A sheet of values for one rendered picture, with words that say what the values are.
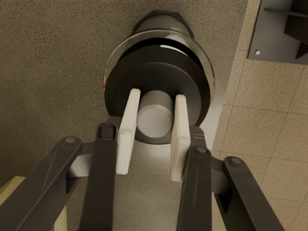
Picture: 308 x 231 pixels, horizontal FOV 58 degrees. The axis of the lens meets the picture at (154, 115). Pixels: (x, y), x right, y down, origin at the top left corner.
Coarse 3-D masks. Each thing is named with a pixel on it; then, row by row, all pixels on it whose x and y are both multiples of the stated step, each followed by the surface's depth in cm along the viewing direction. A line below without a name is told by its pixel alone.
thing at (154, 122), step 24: (144, 48) 22; (168, 48) 22; (120, 72) 22; (144, 72) 22; (168, 72) 22; (192, 72) 22; (120, 96) 23; (144, 96) 22; (168, 96) 22; (192, 96) 22; (144, 120) 20; (168, 120) 20; (192, 120) 23
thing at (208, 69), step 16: (160, 16) 39; (144, 32) 24; (160, 32) 24; (176, 32) 25; (128, 48) 25; (176, 48) 25; (192, 48) 25; (112, 64) 26; (208, 64) 25; (208, 80) 26
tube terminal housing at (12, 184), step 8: (16, 176) 61; (8, 184) 59; (16, 184) 59; (0, 192) 58; (8, 192) 57; (0, 200) 55; (64, 208) 63; (64, 216) 64; (56, 224) 59; (64, 224) 65
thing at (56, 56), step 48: (0, 0) 45; (48, 0) 45; (96, 0) 45; (144, 0) 44; (192, 0) 44; (240, 0) 44; (0, 48) 49; (48, 48) 48; (96, 48) 48; (0, 96) 53; (48, 96) 52; (96, 96) 52; (0, 144) 58; (48, 144) 57; (144, 144) 56; (144, 192) 62
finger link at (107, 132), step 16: (96, 128) 15; (112, 128) 15; (96, 144) 15; (112, 144) 15; (96, 160) 13; (112, 160) 14; (96, 176) 12; (112, 176) 13; (96, 192) 12; (112, 192) 12; (96, 208) 11; (112, 208) 11; (80, 224) 10; (96, 224) 10; (112, 224) 10
